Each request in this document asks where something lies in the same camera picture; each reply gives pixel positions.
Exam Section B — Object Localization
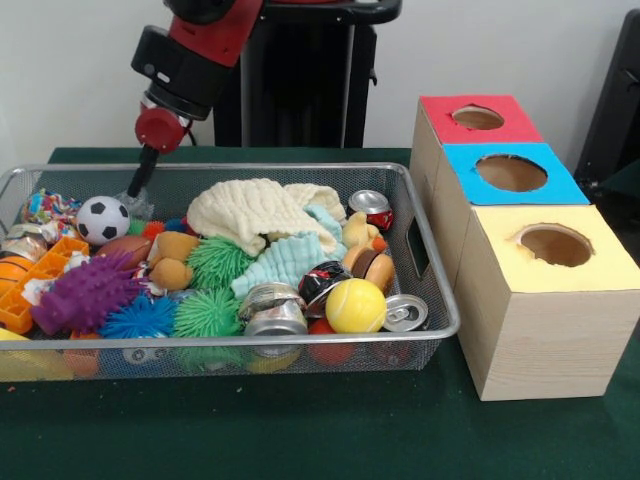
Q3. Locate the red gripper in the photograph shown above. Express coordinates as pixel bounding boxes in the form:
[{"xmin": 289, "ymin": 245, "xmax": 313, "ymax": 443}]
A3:
[{"xmin": 126, "ymin": 103, "xmax": 194, "ymax": 199}]

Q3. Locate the clear plastic bag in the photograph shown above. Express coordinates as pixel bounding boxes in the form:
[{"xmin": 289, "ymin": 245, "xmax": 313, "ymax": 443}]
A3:
[{"xmin": 115, "ymin": 188, "xmax": 159, "ymax": 221}]

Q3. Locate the small soccer ball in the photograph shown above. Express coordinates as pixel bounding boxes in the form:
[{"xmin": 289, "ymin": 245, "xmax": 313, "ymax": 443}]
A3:
[{"xmin": 77, "ymin": 195, "xmax": 132, "ymax": 247}]

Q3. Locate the cream knitted cloth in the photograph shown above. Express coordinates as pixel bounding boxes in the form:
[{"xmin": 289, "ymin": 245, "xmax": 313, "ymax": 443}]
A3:
[{"xmin": 187, "ymin": 178, "xmax": 347, "ymax": 257}]

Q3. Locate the purple spiky ball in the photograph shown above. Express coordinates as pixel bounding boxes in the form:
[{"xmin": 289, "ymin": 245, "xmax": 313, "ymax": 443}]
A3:
[{"xmin": 30, "ymin": 252, "xmax": 143, "ymax": 335}]

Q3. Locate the yellow plush duck toy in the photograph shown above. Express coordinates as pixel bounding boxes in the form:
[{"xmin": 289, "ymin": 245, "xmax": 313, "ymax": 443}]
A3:
[{"xmin": 341, "ymin": 210, "xmax": 387, "ymax": 252}]

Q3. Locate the small toy hamburger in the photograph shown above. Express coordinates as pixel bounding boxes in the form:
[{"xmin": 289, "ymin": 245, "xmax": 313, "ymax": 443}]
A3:
[{"xmin": 341, "ymin": 245, "xmax": 395, "ymax": 294}]

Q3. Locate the clear shallow mesh bin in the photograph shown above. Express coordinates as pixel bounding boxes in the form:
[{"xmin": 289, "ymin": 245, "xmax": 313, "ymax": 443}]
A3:
[{"xmin": 0, "ymin": 163, "xmax": 461, "ymax": 383}]

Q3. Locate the wooden box with three holes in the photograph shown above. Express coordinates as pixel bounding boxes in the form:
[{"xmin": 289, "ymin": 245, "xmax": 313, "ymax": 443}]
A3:
[{"xmin": 408, "ymin": 95, "xmax": 640, "ymax": 402}]

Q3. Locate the colourful polka dot packet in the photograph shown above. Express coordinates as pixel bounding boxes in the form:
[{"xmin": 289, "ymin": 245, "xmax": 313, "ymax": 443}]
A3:
[{"xmin": 22, "ymin": 190, "xmax": 83, "ymax": 227}]

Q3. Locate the green spiky ball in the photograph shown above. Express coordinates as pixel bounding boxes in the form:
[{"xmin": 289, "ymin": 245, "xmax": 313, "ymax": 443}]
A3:
[{"xmin": 172, "ymin": 288, "xmax": 244, "ymax": 339}]

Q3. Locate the small orange basketball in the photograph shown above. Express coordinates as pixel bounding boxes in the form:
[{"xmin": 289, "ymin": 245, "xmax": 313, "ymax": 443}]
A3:
[{"xmin": 0, "ymin": 256, "xmax": 33, "ymax": 293}]

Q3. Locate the light teal cloth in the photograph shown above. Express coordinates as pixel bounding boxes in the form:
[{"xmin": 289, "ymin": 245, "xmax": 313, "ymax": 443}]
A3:
[{"xmin": 230, "ymin": 205, "xmax": 346, "ymax": 300}]

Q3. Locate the crushed silver can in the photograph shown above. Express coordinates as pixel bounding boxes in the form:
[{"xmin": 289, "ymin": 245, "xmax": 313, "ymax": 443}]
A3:
[{"xmin": 237, "ymin": 283, "xmax": 309, "ymax": 337}]

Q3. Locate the red soda can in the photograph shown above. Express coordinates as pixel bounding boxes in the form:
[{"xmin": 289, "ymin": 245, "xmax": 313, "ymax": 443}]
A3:
[{"xmin": 348, "ymin": 190, "xmax": 395, "ymax": 233}]

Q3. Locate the yellow tennis ball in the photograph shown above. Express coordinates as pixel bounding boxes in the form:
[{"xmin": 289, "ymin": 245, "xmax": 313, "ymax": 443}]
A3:
[{"xmin": 325, "ymin": 278, "xmax": 387, "ymax": 334}]

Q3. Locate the silver can with pull tab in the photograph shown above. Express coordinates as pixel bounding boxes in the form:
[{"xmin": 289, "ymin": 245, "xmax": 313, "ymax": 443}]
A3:
[{"xmin": 382, "ymin": 294, "xmax": 429, "ymax": 333}]

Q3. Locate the dark green table cloth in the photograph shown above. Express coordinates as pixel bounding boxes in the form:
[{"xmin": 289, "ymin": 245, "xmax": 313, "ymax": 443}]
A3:
[{"xmin": 0, "ymin": 148, "xmax": 640, "ymax": 480}]

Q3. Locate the black side stand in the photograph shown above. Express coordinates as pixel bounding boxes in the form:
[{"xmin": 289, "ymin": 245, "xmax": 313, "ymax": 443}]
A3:
[{"xmin": 575, "ymin": 10, "xmax": 640, "ymax": 196}]

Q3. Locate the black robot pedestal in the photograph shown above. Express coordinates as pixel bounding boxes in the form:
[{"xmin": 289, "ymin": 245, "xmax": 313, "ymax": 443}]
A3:
[{"xmin": 193, "ymin": 0, "xmax": 403, "ymax": 149}]

